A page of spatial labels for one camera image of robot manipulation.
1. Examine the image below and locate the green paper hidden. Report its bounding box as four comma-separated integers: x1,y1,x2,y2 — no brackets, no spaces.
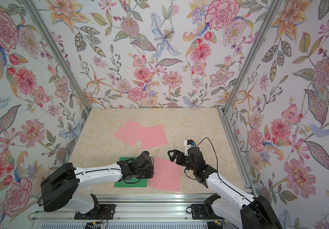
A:
114,156,148,188

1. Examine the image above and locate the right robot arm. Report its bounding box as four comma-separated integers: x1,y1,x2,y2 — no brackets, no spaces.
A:
167,147,283,229

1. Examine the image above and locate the left corner aluminium post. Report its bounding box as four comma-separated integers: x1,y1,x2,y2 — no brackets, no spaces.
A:
21,0,92,113

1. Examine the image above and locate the corner aluminium post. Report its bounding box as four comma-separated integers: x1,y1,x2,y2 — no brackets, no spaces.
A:
21,0,92,113
218,0,283,115

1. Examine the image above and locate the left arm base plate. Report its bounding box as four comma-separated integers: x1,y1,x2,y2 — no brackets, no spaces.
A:
74,204,116,220

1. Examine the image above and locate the right corner aluminium post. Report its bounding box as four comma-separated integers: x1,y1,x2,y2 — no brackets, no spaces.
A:
218,0,283,115

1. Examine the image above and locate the aluminium rail frame front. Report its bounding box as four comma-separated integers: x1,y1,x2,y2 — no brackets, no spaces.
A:
28,194,278,229

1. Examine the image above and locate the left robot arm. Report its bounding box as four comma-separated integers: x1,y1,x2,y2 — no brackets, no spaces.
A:
38,151,154,219

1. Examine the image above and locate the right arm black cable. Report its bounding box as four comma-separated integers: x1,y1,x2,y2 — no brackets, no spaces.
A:
183,137,271,229

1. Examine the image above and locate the pink paper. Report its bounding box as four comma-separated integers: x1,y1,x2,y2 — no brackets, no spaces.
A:
149,156,181,192
114,120,144,147
140,125,168,150

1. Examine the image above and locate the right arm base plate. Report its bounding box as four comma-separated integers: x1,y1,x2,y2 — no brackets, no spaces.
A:
190,204,224,220

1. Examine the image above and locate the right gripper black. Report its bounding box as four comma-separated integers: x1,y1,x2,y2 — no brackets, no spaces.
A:
169,150,198,173

